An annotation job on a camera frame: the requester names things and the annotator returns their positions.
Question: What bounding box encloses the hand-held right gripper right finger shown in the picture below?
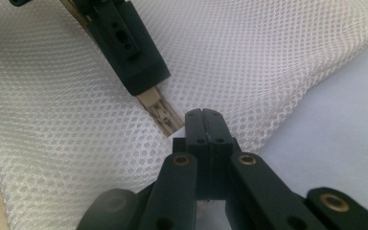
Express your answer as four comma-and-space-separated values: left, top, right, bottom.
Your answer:
202, 107, 242, 199

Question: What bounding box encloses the white mesh laundry bag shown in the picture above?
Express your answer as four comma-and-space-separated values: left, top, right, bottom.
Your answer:
0, 0, 368, 230

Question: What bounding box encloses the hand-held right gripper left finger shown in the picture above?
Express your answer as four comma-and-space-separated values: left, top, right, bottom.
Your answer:
172, 108, 211, 199

